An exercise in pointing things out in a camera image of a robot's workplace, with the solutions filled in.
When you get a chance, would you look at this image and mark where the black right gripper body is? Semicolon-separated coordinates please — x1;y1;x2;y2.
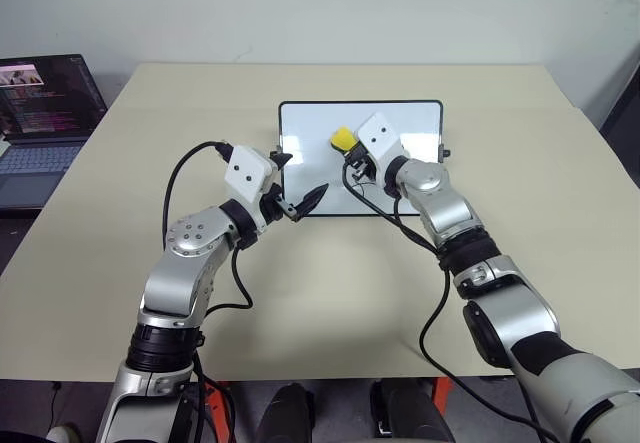
344;150;380;185

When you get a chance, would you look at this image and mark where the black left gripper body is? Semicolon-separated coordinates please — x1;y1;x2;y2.
258;185;297;225

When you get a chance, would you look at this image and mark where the yellow whiteboard eraser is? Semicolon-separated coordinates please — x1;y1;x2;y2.
329;126;359;154

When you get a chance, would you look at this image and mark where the small black-framed whiteboard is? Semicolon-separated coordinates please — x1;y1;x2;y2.
268;100;451;218

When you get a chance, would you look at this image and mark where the dark rounded shape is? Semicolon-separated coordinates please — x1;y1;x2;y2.
369;379;455;443
255;382;315;443

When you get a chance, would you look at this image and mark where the orange table leg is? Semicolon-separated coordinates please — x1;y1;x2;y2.
431;376;454;415

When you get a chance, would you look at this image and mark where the open grey laptop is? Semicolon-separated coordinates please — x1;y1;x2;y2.
0;53;109;212

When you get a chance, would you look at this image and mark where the white shoe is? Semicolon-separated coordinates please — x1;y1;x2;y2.
46;424;82;443

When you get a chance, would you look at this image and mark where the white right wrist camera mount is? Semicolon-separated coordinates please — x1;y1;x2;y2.
355;111;407;185

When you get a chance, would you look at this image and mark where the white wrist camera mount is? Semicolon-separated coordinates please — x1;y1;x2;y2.
223;145;281;230
355;111;407;185

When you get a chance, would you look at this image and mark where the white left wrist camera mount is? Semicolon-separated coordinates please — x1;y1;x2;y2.
223;145;281;230

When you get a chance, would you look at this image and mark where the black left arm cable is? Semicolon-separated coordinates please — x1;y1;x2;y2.
163;140;254;314

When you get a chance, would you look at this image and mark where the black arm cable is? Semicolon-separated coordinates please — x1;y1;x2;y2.
341;160;557;443
163;140;254;314

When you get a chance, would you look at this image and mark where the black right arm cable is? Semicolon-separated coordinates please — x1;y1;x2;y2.
341;160;557;443

